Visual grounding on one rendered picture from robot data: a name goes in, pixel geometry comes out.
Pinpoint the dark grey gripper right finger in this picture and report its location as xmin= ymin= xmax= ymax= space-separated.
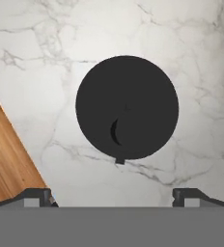
xmin=172 ymin=187 xmax=224 ymax=208

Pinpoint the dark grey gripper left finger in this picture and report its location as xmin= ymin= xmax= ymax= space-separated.
xmin=0 ymin=187 xmax=59 ymax=208

